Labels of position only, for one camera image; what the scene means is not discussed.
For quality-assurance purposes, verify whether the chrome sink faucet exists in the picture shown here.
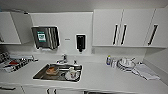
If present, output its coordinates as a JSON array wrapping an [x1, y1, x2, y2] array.
[[55, 53, 70, 65]]

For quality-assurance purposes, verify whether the blue dish soap bottle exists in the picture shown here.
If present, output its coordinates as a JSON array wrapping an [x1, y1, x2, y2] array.
[[105, 55, 112, 66]]

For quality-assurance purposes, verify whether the small white bottle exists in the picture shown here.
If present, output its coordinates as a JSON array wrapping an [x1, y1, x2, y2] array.
[[111, 58, 118, 69]]

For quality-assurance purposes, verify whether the orange bowl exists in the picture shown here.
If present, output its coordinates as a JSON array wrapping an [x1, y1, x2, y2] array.
[[45, 66, 60, 76]]

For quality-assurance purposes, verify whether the steel paper towel dispenser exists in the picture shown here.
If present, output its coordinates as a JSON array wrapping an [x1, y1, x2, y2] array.
[[31, 25, 60, 51]]

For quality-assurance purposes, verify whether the stack of white dishes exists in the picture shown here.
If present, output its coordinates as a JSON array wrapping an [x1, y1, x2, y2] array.
[[117, 57, 137, 73]]

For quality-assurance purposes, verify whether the stainless steel sink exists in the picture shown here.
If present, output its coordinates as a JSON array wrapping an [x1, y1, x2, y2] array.
[[32, 63, 84, 83]]

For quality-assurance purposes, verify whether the white under-sink cabinet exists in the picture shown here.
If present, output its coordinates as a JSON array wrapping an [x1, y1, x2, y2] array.
[[21, 85, 84, 94]]

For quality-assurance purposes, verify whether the metal dish rack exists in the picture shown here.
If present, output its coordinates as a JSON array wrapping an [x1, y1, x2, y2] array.
[[0, 53, 38, 73]]

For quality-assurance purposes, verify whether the white drawer stack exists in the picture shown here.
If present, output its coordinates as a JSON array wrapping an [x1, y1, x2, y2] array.
[[0, 84, 24, 94]]

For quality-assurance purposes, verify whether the black wall soap dispenser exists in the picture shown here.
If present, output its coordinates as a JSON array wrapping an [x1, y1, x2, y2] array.
[[75, 33, 86, 54]]

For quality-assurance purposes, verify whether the white wall outlet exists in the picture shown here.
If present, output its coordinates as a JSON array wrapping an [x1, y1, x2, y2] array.
[[90, 47, 96, 55]]

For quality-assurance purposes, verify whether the white upper wall cabinet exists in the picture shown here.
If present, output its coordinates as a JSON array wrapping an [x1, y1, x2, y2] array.
[[92, 8, 168, 48], [0, 11, 34, 46]]

